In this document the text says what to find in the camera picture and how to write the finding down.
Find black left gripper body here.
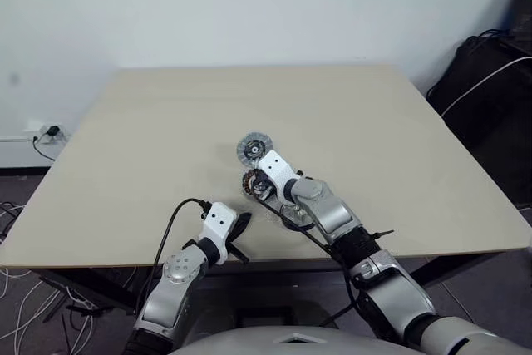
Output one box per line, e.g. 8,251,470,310
222,224,238,257

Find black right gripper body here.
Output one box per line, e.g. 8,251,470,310
254,172,280,205

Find motor housing with copper windings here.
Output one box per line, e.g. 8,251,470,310
240,169,272,200

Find grey round motor lid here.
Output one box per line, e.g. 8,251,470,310
278,201,312,225

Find grey spoked rotor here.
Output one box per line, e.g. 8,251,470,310
236,131,275,165

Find grey robot torso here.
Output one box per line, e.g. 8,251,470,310
168,321,421,355

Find black bag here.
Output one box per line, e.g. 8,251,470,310
426,33,532,209

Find dark shelf unit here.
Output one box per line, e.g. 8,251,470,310
509,0,532,40

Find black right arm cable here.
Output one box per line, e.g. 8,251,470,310
254,198,375,331

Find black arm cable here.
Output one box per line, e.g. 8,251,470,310
254,198,375,331
147,198,211,302

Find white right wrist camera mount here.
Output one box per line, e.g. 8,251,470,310
256,149,301,203

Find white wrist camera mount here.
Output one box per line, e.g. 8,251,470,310
256,149,301,203
198,201,239,260

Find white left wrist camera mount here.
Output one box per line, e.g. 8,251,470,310
198,201,239,260

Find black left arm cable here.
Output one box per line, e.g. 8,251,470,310
147,198,211,302

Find black table frame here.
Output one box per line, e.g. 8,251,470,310
35,242,516,317

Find black adapter cable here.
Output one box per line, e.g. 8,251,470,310
32,133,57,163

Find white floor cables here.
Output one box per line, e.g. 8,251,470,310
0,203,99,355

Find white cable on bag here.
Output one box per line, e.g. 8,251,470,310
439,55,531,118

